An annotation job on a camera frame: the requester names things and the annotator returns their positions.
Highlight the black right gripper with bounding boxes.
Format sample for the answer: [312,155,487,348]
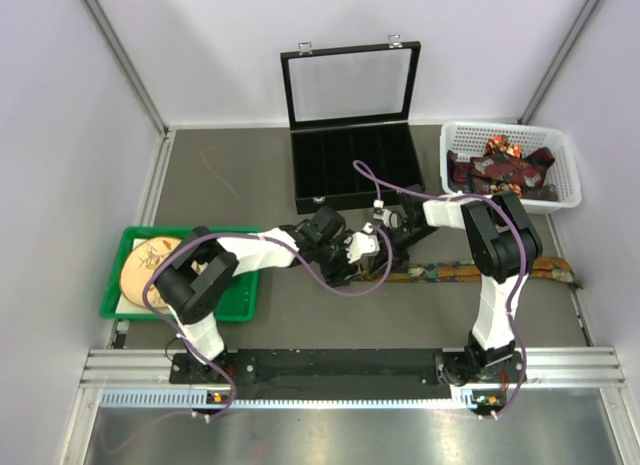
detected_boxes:
[371,221,439,278]

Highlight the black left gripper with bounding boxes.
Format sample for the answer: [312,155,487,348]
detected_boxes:
[314,230,362,288]

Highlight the orange blue leaf-pattern tie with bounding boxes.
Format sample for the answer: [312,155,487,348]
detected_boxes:
[386,256,584,289]

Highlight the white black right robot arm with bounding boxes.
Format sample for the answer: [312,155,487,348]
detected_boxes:
[370,191,543,386]

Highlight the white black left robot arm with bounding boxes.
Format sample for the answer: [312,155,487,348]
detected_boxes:
[152,207,377,382]

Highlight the dark red patterned tie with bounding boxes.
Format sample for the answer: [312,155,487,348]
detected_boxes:
[446,147,559,202]

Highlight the green plastic tray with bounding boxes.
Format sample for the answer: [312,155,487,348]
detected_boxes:
[99,226,259,322]

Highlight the red floral rolled tie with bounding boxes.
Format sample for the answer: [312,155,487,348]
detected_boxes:
[485,135,522,158]

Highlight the white perforated plastic basket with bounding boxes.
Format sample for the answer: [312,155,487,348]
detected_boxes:
[440,121,582,214]

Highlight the black glass-lid storage case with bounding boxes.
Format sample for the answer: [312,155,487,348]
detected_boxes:
[280,36,424,214]

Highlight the round beige painted plate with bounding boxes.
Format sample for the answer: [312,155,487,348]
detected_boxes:
[119,236,186,309]

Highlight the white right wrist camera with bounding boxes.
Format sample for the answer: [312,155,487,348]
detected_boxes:
[373,199,402,230]

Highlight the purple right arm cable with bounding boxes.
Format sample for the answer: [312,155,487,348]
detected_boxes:
[352,159,531,420]

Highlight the aluminium frame rail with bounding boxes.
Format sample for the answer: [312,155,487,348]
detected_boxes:
[81,347,626,388]

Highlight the grey slotted cable duct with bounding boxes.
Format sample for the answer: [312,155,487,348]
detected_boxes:
[99,386,488,411]

